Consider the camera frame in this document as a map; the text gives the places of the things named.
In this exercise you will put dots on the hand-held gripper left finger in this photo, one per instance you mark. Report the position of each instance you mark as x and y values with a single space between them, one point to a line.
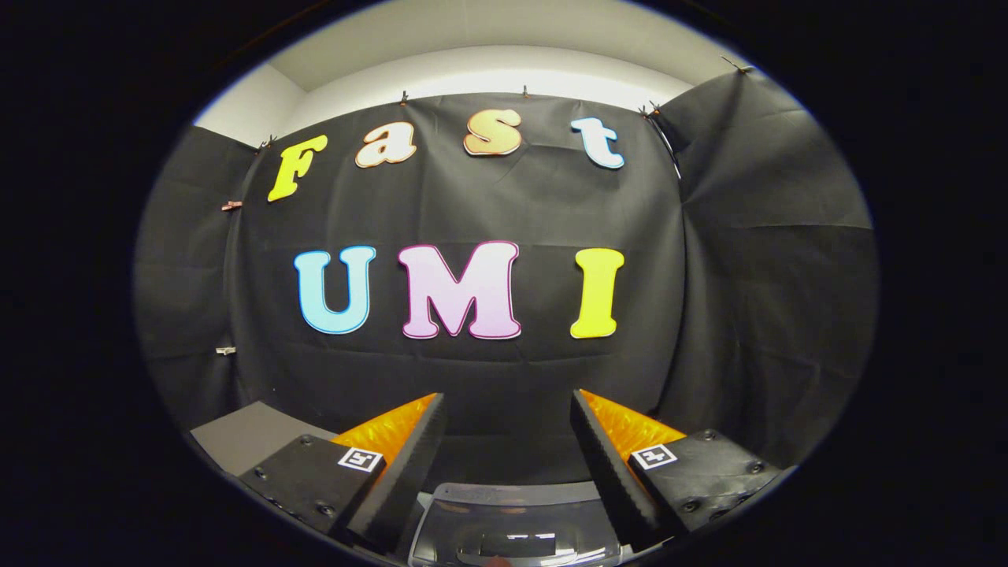
405 472

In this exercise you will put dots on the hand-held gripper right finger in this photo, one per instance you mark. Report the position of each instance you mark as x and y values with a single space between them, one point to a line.
610 472

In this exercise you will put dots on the grey washing machine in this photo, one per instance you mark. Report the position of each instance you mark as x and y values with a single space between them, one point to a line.
419 508

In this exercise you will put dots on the black backdrop cloth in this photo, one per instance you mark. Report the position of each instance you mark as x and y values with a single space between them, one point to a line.
472 197

